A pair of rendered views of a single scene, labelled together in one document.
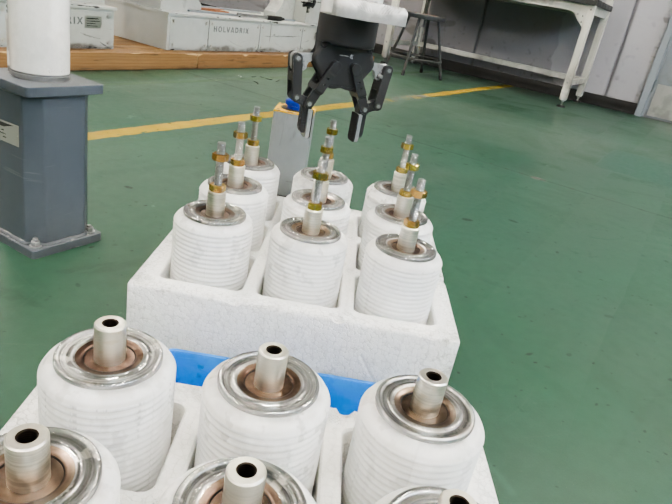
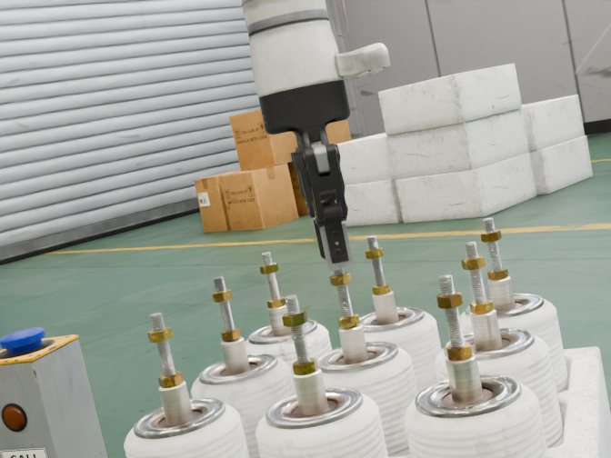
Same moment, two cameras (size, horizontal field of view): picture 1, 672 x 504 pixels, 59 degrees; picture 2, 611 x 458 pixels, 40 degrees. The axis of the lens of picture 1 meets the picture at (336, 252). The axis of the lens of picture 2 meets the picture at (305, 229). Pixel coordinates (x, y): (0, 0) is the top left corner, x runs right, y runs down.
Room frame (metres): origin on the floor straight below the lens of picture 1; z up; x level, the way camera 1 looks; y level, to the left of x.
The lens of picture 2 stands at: (0.53, 0.72, 0.46)
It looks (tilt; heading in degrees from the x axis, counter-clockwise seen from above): 7 degrees down; 292
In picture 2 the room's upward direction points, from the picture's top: 12 degrees counter-clockwise
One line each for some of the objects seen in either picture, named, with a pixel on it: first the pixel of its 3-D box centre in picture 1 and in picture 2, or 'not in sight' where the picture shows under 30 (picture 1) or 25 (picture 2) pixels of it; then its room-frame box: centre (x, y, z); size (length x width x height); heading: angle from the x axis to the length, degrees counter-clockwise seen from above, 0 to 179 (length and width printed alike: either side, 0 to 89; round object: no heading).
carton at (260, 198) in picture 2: not in sight; (258, 197); (2.41, -3.29, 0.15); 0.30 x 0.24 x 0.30; 151
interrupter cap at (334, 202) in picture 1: (318, 200); (356, 358); (0.79, 0.04, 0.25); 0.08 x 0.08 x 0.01
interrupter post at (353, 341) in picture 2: (319, 191); (354, 343); (0.79, 0.04, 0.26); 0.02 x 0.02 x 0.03
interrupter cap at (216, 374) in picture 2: (324, 176); (238, 370); (0.91, 0.04, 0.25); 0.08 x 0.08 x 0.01
